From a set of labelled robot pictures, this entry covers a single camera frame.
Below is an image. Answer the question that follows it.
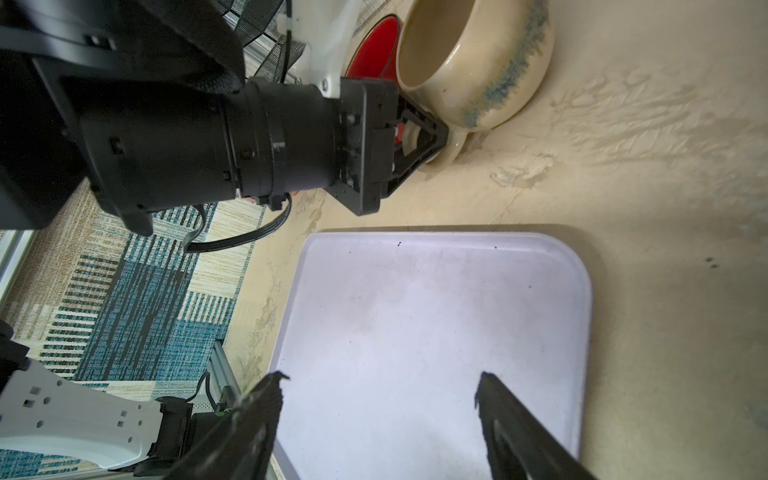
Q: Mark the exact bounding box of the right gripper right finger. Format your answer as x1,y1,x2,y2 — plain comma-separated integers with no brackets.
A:
475,372,595,480

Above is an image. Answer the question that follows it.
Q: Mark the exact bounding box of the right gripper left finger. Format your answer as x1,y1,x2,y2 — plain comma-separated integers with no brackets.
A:
165,371,288,479

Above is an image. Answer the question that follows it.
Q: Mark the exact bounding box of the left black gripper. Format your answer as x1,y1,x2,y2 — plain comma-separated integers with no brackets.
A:
326,78,450,216

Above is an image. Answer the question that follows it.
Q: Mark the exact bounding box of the red mug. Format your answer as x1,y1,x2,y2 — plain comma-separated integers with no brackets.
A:
344,14,406,145

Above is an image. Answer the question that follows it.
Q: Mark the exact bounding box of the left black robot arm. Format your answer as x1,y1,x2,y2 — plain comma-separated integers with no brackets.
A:
1,1,448,253

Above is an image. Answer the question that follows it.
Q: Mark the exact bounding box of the lavender plastic tray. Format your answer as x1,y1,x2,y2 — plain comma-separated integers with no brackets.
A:
270,232,592,479

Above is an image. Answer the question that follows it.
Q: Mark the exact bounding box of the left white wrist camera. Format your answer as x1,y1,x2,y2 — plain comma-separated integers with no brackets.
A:
277,0,363,99

